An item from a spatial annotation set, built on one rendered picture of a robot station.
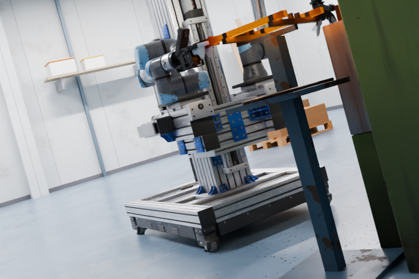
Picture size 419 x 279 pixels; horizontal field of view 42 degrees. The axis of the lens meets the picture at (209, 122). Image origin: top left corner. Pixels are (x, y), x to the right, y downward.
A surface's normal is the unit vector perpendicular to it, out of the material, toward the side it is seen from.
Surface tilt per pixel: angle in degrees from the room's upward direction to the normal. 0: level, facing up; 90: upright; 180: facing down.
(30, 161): 90
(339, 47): 90
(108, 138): 90
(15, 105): 90
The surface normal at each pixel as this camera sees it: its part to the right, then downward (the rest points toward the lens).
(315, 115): 0.54, -0.13
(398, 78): -0.60, 0.18
